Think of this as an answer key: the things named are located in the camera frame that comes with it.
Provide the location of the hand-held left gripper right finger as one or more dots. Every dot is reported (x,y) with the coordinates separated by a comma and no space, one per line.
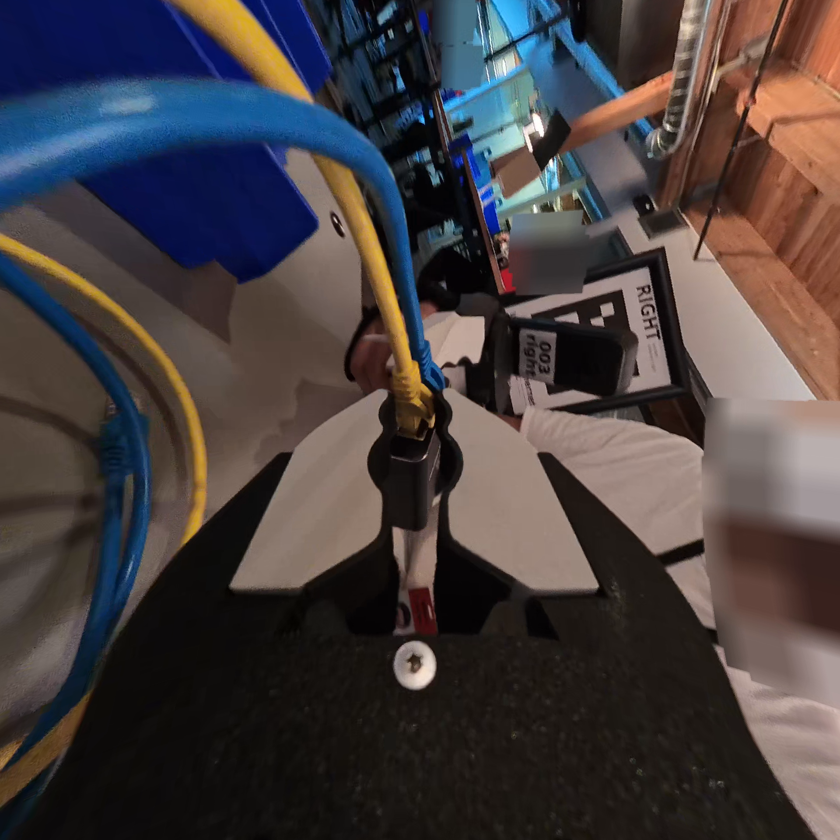
(518,518)

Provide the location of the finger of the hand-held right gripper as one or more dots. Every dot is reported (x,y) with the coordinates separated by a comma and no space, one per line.
(471,382)
(459,334)

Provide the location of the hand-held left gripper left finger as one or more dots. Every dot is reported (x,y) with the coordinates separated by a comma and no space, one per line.
(308,518)

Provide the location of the black ethernet port adapter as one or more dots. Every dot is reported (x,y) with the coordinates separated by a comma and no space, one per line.
(413,485)

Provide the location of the blue plastic bin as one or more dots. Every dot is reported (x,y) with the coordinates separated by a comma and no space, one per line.
(197,197)

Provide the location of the person's right hand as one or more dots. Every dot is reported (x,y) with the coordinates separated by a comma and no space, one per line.
(374,361)

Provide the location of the framed marker poster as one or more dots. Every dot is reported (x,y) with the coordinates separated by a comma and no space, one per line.
(664,341)

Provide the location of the brown board black frame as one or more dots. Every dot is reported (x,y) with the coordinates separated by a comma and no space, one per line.
(515,172)

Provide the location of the silver ventilation duct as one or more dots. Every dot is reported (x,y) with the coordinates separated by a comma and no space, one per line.
(689,65)

